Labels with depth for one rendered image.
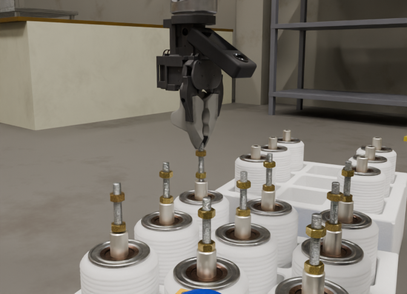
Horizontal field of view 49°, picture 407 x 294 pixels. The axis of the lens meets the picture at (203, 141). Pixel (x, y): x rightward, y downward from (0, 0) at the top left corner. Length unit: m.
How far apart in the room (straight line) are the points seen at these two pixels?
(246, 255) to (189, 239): 0.10
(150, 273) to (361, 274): 0.25
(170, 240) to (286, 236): 0.18
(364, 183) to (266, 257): 0.40
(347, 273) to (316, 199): 0.53
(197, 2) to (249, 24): 3.61
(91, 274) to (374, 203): 0.61
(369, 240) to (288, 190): 0.44
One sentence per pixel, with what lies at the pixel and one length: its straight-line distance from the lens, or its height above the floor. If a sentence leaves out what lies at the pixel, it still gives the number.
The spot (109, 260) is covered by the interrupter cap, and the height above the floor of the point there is 0.25.
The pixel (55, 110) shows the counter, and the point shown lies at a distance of 3.10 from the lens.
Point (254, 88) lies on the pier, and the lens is 4.27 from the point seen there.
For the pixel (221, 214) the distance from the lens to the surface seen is 0.74.
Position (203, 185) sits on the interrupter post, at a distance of 0.75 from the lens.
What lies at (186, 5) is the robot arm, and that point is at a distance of 0.70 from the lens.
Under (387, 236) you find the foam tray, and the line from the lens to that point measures 0.94.
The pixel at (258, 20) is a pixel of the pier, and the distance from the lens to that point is 4.25.
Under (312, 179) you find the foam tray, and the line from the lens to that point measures 1.19.
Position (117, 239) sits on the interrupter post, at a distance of 0.56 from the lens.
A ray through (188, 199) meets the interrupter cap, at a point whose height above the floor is 0.25.
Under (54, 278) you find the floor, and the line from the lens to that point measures 1.09.
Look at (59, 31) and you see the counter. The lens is 3.12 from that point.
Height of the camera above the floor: 0.50
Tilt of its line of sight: 11 degrees down
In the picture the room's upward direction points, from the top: straight up
